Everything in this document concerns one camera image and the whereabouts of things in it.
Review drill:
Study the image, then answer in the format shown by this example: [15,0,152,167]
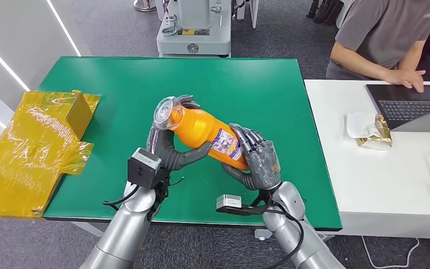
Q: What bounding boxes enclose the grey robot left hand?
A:
[146,94,214,172]

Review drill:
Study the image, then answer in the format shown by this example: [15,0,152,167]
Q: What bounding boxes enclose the person's right hand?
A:
[381,68,427,94]

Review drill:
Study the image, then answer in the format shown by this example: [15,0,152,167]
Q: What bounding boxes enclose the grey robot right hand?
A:
[221,123,283,191]

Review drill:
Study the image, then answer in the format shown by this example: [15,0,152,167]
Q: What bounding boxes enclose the orange detergent bottle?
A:
[169,105,251,171]

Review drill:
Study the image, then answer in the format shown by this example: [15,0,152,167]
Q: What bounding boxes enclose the dark laptop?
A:
[365,83,430,133]

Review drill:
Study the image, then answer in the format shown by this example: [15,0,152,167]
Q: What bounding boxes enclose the gold foil packet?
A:
[356,114,394,151]

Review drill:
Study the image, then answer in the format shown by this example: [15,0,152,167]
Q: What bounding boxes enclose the person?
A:
[325,0,430,94]

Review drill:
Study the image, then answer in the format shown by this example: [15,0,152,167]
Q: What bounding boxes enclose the white tissue paper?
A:
[345,112,382,140]

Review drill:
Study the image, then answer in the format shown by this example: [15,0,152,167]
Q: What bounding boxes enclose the white table foot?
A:
[254,229,274,242]

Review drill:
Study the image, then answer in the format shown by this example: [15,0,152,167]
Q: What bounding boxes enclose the green table mat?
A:
[42,56,344,231]

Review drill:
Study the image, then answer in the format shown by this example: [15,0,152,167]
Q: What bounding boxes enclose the black shoes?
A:
[306,0,345,26]

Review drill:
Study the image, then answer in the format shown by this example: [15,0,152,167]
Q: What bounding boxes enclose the white table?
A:
[303,78,430,240]

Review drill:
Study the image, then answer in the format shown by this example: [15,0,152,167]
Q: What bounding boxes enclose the white robot stand machine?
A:
[156,0,233,58]

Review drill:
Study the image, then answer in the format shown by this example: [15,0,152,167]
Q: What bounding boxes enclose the yellow taped cardboard box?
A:
[0,90,101,220]

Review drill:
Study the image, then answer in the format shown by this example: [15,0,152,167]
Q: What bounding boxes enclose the chrome round stand base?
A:
[133,0,157,12]

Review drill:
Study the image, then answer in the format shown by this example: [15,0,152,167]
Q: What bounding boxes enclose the white panel board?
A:
[235,0,260,30]

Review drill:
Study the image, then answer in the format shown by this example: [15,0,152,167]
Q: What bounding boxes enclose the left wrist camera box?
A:
[127,147,163,190]

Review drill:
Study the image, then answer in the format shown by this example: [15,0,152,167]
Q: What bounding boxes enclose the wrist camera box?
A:
[216,193,243,215]
[127,147,163,190]

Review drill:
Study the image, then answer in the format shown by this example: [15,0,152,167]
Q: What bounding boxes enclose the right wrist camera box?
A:
[216,193,243,215]

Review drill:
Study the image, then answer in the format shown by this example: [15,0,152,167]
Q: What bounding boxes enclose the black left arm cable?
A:
[101,183,142,212]

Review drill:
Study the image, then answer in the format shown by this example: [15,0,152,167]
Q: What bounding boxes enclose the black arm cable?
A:
[263,200,306,269]
[101,183,142,212]

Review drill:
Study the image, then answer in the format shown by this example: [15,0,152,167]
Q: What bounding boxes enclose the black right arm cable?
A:
[263,200,306,269]

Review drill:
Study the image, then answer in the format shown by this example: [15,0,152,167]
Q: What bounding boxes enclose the white floor cable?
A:
[361,235,420,269]

